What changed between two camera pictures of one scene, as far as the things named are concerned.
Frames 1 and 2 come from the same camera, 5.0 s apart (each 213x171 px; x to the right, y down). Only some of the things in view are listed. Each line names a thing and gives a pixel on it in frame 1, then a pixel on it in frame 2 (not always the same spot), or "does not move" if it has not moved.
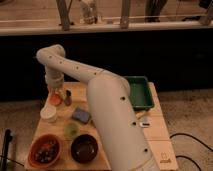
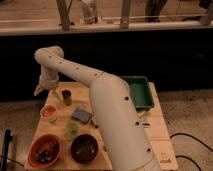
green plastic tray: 140,92 does not move
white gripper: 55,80 to 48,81
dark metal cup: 68,98 does not move
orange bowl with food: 44,151 does not move
